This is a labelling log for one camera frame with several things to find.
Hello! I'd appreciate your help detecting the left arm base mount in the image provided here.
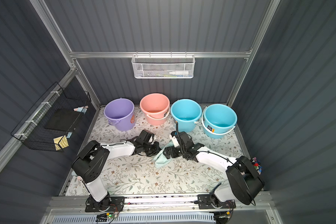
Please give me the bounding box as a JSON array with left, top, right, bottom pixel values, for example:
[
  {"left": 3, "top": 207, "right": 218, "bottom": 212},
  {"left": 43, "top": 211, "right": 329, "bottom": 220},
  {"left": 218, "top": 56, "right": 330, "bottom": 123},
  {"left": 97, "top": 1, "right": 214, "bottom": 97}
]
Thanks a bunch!
[{"left": 85, "top": 196, "right": 126, "bottom": 212}]

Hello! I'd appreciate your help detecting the pink cup of markers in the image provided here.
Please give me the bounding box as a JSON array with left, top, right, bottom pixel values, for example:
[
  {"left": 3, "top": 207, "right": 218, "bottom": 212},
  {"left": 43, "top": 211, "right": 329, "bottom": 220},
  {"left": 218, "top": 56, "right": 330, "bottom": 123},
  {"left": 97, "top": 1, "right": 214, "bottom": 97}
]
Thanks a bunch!
[{"left": 251, "top": 157, "right": 262, "bottom": 174}]

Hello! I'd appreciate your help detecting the pink plastic bucket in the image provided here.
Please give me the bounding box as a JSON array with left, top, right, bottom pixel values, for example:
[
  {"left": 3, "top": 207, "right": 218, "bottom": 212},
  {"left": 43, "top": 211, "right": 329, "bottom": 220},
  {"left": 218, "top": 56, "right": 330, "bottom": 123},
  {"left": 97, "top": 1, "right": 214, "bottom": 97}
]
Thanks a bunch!
[{"left": 140, "top": 93, "right": 170, "bottom": 126}]

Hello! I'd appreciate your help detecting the yellow sticky note pad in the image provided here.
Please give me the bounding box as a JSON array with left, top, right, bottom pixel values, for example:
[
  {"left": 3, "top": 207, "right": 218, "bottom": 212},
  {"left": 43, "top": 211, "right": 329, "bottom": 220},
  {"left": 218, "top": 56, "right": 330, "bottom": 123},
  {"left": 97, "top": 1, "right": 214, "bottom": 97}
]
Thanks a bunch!
[{"left": 53, "top": 135, "right": 69, "bottom": 151}]

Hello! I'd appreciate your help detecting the floral patterned table mat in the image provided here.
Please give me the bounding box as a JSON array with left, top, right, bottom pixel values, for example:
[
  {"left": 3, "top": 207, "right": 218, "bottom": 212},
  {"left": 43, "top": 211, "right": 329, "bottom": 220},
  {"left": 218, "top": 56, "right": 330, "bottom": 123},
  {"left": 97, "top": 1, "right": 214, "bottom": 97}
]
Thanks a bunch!
[{"left": 65, "top": 104, "right": 258, "bottom": 196}]

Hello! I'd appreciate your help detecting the mint green microfiber cloth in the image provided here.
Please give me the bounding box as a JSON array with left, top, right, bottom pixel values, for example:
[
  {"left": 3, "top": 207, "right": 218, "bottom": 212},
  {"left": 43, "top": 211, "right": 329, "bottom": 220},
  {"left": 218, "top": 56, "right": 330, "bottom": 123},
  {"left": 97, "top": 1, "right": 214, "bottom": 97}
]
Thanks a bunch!
[{"left": 152, "top": 141, "right": 174, "bottom": 169}]

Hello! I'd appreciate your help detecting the white wire mesh basket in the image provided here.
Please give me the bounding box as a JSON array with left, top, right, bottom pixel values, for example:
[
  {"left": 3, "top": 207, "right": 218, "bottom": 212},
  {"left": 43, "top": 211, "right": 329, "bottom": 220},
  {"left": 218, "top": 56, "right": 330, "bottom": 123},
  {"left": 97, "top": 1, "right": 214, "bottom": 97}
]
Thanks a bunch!
[{"left": 131, "top": 55, "right": 196, "bottom": 79}]

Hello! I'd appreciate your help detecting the purple plastic bucket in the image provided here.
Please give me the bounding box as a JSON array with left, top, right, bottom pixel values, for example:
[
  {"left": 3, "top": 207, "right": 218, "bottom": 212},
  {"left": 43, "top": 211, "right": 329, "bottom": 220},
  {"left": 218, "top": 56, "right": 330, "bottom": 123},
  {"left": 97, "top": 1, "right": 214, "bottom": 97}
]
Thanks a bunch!
[{"left": 104, "top": 98, "right": 135, "bottom": 132}]

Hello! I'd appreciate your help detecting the white bottle in basket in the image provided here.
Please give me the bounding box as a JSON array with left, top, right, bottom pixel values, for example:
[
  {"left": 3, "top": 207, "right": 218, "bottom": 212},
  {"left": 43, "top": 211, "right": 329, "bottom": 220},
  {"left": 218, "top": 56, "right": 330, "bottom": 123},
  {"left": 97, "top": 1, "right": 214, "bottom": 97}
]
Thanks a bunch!
[{"left": 169, "top": 71, "right": 189, "bottom": 77}]

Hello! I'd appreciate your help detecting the teal plastic bucket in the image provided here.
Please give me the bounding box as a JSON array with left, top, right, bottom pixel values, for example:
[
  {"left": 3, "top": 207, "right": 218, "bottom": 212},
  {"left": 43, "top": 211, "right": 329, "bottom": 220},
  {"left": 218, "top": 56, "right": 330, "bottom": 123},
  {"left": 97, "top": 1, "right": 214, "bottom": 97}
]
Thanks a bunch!
[
  {"left": 201, "top": 104, "right": 238, "bottom": 139},
  {"left": 171, "top": 99, "right": 203, "bottom": 133}
]

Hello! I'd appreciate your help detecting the black wire wall basket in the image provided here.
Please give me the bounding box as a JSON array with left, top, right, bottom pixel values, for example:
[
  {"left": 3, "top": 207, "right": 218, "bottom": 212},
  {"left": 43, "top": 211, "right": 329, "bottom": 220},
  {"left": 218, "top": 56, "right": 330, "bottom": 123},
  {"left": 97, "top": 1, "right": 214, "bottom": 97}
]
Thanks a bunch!
[{"left": 11, "top": 83, "right": 91, "bottom": 152}]

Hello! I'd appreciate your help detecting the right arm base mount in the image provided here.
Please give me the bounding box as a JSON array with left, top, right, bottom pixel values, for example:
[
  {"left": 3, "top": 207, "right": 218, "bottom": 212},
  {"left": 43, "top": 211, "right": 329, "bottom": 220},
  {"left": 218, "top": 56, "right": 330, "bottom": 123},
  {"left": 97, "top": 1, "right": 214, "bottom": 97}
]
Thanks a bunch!
[{"left": 194, "top": 194, "right": 236, "bottom": 210}]

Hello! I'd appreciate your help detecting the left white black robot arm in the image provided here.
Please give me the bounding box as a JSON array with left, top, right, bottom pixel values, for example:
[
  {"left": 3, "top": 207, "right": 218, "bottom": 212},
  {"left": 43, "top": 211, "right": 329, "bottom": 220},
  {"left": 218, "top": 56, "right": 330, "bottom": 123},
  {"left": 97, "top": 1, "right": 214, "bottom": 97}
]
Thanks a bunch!
[{"left": 71, "top": 130, "right": 161, "bottom": 204}]

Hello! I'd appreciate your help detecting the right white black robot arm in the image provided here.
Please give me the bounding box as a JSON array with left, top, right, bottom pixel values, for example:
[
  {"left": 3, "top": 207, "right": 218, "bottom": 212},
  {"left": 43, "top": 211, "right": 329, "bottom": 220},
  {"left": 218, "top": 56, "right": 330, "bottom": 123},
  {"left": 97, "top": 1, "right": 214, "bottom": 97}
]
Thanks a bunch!
[{"left": 163, "top": 123, "right": 265, "bottom": 209}]

